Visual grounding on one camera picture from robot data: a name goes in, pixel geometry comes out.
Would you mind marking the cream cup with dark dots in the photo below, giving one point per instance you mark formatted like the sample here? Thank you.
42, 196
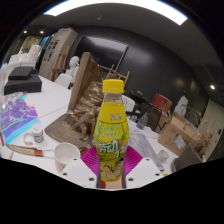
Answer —
65, 155

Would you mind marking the small jar with white lid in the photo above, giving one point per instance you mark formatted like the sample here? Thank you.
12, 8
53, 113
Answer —
38, 134

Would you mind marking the white plaster figure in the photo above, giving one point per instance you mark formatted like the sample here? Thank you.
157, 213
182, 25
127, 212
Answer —
181, 106

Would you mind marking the small glass cup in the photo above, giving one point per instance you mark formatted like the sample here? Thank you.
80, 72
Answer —
162, 156

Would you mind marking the wooden easel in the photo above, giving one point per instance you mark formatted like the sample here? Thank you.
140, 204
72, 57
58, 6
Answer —
59, 65
122, 75

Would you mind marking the clear glass bottle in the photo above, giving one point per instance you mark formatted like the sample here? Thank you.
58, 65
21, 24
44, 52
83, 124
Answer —
142, 121

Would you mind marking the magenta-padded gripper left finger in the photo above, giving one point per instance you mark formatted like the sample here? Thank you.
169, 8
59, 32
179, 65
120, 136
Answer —
77, 170

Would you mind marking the beige display cabinet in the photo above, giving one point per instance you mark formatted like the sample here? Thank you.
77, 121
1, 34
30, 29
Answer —
55, 46

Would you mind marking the red box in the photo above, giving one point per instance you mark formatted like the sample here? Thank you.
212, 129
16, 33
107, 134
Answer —
162, 102

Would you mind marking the white plaster bust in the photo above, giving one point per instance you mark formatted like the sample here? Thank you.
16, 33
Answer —
74, 66

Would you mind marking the purple painting with cyan edge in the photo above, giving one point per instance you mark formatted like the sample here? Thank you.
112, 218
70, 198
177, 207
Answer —
16, 116

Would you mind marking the yellow drink bottle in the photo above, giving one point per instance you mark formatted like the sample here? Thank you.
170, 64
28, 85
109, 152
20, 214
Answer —
111, 133

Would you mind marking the grey pot with dried branches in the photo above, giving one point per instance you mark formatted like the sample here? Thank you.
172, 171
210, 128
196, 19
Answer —
186, 160

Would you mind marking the white chair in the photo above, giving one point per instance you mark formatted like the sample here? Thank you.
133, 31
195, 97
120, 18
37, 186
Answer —
63, 81
129, 104

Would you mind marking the long ceiling light strip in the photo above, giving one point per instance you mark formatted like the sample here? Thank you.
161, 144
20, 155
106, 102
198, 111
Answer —
133, 5

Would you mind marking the black box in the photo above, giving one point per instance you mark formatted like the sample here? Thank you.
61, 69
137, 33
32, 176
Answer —
21, 71
23, 86

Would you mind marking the cardboard box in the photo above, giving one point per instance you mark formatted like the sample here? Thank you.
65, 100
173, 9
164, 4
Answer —
175, 135

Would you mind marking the white tape roll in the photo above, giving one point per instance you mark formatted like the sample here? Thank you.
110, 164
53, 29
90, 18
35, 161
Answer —
25, 137

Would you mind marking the large dark wall screen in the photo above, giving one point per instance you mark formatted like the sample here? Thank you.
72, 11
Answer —
103, 50

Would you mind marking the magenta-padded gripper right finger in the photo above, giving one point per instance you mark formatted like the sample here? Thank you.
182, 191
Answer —
145, 171

